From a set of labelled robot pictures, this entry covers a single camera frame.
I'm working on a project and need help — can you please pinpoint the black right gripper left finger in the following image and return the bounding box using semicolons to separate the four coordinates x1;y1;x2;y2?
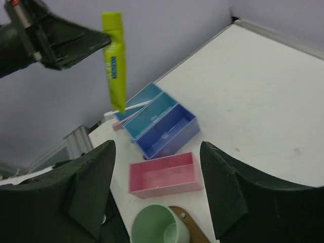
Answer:
1;140;130;242

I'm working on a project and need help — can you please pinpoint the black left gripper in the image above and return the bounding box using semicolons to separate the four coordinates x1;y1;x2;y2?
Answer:
1;1;111;77

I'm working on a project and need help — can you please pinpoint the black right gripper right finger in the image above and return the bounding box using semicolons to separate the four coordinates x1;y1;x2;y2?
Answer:
200;142;323;242

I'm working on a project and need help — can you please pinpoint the green plastic cup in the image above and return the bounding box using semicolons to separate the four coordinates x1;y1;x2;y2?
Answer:
130;204;190;243

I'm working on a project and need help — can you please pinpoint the oval wooden tray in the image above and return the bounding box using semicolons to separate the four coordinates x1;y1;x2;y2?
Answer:
169;206;211;243

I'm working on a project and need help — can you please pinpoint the white toothbrush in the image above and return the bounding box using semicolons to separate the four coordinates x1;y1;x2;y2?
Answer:
104;100;151;120

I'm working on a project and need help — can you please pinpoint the pink toothbrush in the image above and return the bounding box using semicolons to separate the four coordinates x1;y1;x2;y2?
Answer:
112;112;138;131

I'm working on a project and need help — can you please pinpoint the pink plastic bin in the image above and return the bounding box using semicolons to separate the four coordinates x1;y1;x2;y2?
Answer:
129;152;203;198

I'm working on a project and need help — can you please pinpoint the teal plastic bin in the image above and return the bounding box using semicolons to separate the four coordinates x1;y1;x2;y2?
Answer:
124;92;178;142

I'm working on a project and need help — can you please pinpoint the light blue plastic bin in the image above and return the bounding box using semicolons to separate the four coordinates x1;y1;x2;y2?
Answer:
115;83;162;121

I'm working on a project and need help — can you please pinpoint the aluminium front rail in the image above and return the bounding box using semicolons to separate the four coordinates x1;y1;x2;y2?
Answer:
64;125;93;158

